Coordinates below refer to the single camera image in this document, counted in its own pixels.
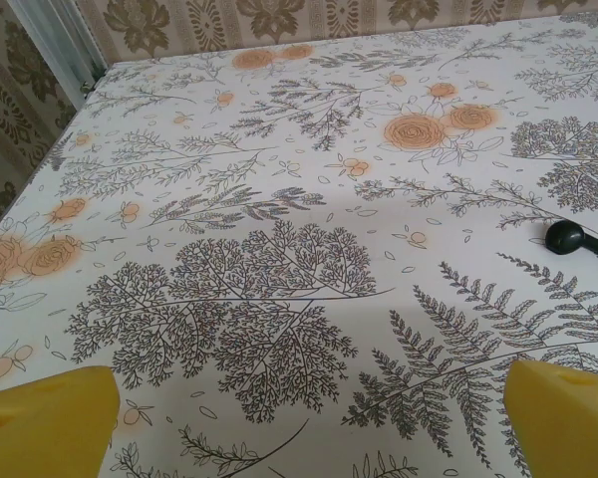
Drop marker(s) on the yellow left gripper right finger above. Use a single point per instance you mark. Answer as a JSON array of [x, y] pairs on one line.
[[568, 428]]

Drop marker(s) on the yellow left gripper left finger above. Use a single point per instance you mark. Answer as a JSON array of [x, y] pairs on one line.
[[40, 428]]

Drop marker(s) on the black spoon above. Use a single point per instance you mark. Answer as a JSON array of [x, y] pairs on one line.
[[563, 239]]

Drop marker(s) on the floral printed tablecloth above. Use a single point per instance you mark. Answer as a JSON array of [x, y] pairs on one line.
[[299, 199]]

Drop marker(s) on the aluminium frame post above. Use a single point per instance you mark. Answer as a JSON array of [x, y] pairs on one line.
[[60, 40]]

